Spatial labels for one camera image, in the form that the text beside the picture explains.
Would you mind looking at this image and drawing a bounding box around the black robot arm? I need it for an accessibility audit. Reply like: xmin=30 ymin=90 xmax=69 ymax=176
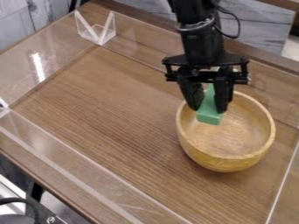
xmin=162 ymin=0 xmax=249 ymax=113

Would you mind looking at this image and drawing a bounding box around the brown wooden bowl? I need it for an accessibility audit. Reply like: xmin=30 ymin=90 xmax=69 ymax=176
xmin=176 ymin=92 xmax=276 ymax=172

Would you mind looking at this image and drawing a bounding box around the black cable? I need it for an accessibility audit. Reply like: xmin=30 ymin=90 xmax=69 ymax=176
xmin=213 ymin=5 xmax=241 ymax=40

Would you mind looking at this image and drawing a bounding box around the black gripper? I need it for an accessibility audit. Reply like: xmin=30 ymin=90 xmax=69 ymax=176
xmin=162 ymin=17 xmax=248 ymax=114

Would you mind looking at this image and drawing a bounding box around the clear acrylic corner bracket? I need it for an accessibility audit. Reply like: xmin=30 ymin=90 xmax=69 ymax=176
xmin=73 ymin=10 xmax=116 ymax=46

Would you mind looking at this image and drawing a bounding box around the black table leg bracket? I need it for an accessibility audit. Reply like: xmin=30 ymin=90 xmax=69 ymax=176
xmin=25 ymin=182 xmax=68 ymax=224

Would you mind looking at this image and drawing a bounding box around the green rectangular block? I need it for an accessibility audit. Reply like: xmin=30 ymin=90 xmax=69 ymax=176
xmin=196 ymin=83 xmax=222 ymax=125

